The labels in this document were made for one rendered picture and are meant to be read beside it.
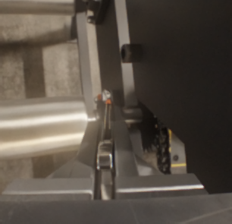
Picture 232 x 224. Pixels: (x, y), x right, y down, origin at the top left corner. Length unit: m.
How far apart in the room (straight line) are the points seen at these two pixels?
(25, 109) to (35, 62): 0.98
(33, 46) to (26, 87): 0.29
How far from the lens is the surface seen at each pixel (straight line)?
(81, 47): 0.95
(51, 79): 1.25
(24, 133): 0.32
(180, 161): 1.16
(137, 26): 0.25
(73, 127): 0.31
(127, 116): 0.37
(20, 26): 1.39
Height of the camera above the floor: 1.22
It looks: 74 degrees down
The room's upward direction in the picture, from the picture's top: 82 degrees clockwise
